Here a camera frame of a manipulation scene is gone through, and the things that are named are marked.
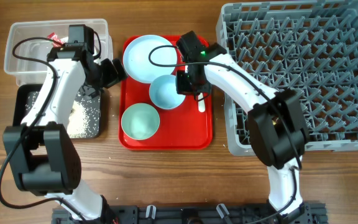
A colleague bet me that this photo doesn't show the red snack wrapper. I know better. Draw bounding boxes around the red snack wrapper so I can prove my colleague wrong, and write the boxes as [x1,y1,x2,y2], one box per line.
[47,32,64,47]

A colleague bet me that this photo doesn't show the light blue plate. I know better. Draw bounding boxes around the light blue plate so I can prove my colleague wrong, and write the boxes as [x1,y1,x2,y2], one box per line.
[123,35,178,84]

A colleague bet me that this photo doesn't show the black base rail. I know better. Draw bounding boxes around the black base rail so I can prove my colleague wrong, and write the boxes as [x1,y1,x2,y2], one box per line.
[51,203,328,224]

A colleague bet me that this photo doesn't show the green bowl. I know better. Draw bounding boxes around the green bowl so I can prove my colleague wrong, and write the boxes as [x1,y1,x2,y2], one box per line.
[121,103,160,141]

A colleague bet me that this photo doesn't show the red serving tray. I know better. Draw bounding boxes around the red serving tray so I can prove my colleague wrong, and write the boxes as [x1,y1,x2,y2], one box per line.
[118,35,214,151]

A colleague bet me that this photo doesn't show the black waste tray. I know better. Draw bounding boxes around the black waste tray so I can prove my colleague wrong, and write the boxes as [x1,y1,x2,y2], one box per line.
[13,84,101,126]

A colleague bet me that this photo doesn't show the white plastic spoon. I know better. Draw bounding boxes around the white plastic spoon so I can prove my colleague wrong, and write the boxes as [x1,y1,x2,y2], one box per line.
[197,93,206,113]

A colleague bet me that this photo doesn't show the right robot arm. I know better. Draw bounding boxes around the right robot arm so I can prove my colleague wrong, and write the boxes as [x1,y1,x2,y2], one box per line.
[176,31,309,223]

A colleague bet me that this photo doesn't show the spilled white rice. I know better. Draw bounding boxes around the spilled white rice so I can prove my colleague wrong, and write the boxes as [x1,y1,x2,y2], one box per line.
[25,90,101,138]

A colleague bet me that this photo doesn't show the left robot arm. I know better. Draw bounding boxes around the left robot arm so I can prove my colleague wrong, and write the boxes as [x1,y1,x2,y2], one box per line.
[0,24,128,223]

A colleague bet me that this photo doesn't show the white bowl with rice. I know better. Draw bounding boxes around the white bowl with rice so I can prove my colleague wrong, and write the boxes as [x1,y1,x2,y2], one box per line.
[149,75,185,110]

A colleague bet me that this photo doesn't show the grey dishwasher rack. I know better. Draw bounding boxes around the grey dishwasher rack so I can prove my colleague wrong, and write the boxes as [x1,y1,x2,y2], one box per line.
[216,1,358,151]

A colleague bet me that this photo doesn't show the clear plastic bin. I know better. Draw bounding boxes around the clear plastic bin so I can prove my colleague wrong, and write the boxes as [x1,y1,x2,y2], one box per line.
[4,19,113,86]

